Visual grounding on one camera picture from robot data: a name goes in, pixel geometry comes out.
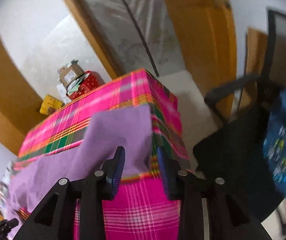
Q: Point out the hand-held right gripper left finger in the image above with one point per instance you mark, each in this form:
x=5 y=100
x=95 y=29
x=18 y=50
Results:
x=119 y=171

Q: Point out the clear plastic zip curtain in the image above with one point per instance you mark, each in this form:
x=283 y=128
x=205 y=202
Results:
x=133 y=25

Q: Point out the wooden wardrobe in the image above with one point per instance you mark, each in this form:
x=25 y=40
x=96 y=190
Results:
x=5 y=85

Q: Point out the small white box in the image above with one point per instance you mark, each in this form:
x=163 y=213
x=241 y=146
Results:
x=61 y=90

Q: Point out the brown cardboard box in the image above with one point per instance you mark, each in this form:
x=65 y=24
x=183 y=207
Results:
x=70 y=73

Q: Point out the black mesh office chair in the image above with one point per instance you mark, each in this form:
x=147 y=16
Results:
x=232 y=150

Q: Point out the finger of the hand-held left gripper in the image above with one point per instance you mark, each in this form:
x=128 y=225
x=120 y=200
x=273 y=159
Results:
x=6 y=225

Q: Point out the yellow box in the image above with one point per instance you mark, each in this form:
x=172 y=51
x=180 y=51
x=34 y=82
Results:
x=50 y=105

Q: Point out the purple fleece garment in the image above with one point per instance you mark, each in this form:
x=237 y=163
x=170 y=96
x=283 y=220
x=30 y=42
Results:
x=120 y=130

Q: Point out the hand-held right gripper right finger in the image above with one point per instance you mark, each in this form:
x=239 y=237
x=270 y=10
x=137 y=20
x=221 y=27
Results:
x=161 y=171

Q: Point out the pink plaid bed sheet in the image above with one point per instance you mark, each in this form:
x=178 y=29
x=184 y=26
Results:
x=138 y=217

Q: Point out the wooden door frame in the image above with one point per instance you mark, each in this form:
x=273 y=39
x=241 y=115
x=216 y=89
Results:
x=88 y=30

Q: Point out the wooden door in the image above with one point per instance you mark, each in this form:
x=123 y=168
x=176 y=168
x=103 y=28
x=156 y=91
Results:
x=202 y=42

